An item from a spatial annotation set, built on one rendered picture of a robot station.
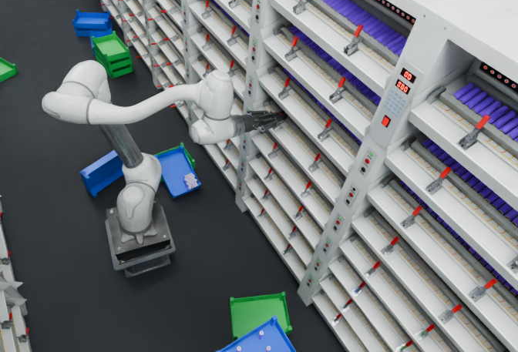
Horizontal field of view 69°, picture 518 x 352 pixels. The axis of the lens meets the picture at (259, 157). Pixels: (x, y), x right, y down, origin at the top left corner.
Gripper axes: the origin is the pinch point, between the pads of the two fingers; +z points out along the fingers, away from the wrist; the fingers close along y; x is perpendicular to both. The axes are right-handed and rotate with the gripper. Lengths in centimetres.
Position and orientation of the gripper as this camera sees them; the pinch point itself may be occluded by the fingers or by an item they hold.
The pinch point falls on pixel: (279, 116)
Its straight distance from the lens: 166.9
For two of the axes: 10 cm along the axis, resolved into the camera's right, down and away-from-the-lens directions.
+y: 5.3, 6.7, -5.2
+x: 2.4, -7.1, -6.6
